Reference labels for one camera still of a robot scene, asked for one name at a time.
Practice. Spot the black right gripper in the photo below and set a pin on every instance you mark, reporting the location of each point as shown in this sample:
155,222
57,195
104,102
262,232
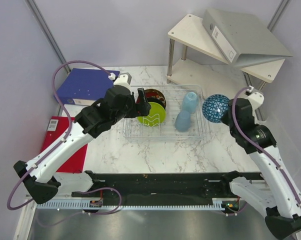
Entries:
225,119

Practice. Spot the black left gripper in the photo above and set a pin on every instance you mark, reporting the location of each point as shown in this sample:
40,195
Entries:
141,109

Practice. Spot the lime green plate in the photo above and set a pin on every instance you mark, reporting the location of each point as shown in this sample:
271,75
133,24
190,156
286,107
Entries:
157,116

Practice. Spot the blue triangle patterned bowl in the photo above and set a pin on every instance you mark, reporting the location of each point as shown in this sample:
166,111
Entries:
214,107

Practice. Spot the white wire dish rack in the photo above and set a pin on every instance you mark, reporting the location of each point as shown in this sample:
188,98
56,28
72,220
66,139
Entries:
160,125

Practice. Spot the light blue plastic cup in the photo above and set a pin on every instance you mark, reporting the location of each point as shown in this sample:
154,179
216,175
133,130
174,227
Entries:
183,121

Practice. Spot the light blue ceramic mug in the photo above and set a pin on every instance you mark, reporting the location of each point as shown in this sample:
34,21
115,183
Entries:
190,102

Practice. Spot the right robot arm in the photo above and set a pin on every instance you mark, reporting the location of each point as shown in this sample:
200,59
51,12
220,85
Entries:
281,209

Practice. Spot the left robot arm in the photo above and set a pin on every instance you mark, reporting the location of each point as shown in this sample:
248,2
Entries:
38,175

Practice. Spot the black lacquer plate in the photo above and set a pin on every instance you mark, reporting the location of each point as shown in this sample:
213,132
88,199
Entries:
152,100

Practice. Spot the red and gold lacquer bowl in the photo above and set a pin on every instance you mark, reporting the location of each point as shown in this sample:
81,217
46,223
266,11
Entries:
151,92

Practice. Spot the white two-tier shelf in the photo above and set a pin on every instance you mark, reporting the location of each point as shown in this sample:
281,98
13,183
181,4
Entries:
190,33

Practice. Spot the clear plastic bin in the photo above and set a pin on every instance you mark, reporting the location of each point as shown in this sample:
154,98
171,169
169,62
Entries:
288,149

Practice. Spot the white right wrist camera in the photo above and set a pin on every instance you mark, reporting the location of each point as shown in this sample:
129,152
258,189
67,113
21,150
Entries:
255,97

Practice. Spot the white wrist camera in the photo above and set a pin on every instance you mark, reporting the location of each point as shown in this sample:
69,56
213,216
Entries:
255,97
123,79

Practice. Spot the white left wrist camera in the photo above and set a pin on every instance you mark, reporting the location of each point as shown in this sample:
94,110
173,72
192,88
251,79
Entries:
123,79

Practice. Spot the blue ring binder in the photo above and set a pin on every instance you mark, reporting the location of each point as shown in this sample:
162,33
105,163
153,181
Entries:
83,86

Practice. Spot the grey ring binder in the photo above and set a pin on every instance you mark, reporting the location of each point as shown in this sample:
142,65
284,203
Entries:
242,38

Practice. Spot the red ring binder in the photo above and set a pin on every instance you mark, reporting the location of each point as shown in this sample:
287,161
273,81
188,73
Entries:
66,146

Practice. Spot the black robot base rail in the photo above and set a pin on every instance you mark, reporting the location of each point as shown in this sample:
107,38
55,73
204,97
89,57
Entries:
158,188

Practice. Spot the white slotted cable duct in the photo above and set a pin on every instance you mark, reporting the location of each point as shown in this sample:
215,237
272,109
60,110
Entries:
81,204

